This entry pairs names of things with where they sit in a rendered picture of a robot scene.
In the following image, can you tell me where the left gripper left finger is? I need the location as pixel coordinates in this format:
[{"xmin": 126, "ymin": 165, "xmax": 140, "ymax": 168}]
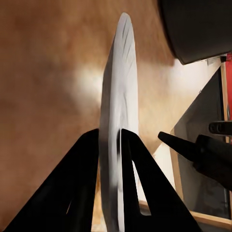
[{"xmin": 4, "ymin": 129, "xmax": 99, "ymax": 232}]

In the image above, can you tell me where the saucer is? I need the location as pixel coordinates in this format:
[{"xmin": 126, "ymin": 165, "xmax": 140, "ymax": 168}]
[{"xmin": 98, "ymin": 13, "xmax": 139, "ymax": 232}]

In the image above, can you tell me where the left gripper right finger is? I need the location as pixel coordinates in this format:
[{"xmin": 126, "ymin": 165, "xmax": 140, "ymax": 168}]
[{"xmin": 121, "ymin": 129, "xmax": 203, "ymax": 232}]

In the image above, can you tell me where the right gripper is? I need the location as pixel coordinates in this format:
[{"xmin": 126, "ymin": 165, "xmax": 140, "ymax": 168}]
[{"xmin": 158, "ymin": 131, "xmax": 232, "ymax": 191}]

